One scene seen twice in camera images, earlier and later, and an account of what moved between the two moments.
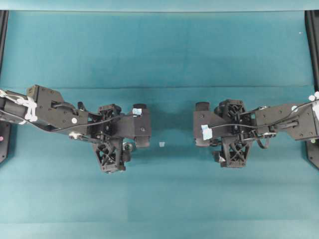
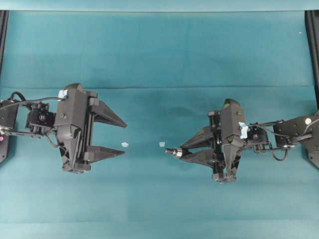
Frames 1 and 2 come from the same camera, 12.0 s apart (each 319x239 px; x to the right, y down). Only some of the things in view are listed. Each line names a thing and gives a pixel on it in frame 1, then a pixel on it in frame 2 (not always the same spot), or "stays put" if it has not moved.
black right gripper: x=227 y=129 -> x=229 y=130
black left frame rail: x=4 y=16 stays put
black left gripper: x=112 y=132 -> x=74 y=123
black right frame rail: x=312 y=30 stays put
